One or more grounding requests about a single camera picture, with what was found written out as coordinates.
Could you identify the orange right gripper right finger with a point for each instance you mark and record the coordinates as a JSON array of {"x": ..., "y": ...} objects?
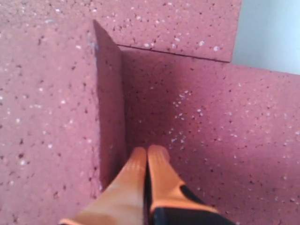
[{"x": 169, "y": 205}]

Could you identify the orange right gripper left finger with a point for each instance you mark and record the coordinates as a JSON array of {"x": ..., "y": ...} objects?
[{"x": 123, "y": 200}]

